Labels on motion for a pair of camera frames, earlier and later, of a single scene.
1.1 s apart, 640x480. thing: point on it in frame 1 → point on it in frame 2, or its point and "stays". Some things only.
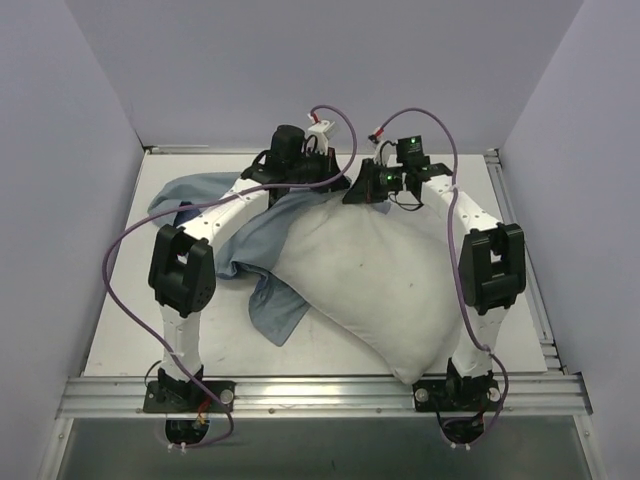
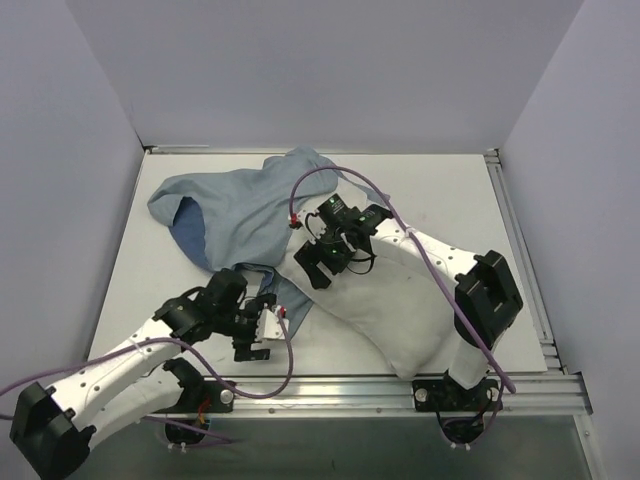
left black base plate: (180, 396) stays
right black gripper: (364, 182) → (316, 258)
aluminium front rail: (118, 397) stays
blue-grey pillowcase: (249, 254) stays
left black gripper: (329, 170) → (245, 337)
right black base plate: (473, 394) stays
